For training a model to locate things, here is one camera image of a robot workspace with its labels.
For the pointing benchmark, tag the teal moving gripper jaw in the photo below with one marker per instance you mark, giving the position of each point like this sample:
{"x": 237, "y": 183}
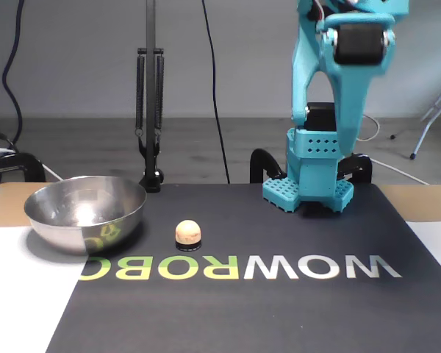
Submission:
{"x": 351, "y": 95}

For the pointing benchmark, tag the cork ball with black base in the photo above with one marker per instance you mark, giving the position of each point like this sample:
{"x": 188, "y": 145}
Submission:
{"x": 188, "y": 231}

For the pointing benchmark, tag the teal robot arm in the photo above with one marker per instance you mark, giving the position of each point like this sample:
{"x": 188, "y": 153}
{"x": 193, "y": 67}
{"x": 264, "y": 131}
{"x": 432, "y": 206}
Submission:
{"x": 312, "y": 176}

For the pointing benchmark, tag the metal bowl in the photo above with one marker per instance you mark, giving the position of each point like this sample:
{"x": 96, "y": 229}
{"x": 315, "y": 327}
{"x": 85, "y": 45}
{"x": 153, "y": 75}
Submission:
{"x": 59, "y": 235}

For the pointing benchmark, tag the white stand legs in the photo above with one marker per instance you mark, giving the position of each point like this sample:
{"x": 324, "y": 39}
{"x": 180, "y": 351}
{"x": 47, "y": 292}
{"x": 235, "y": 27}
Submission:
{"x": 426, "y": 129}

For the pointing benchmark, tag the black mat with WOWROBO print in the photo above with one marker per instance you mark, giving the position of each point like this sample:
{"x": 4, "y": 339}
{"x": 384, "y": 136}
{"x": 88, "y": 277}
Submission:
{"x": 242, "y": 312}

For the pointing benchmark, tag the large black table clamp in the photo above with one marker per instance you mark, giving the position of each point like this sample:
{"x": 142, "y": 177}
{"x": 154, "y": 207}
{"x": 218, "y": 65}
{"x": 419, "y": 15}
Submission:
{"x": 22, "y": 165}

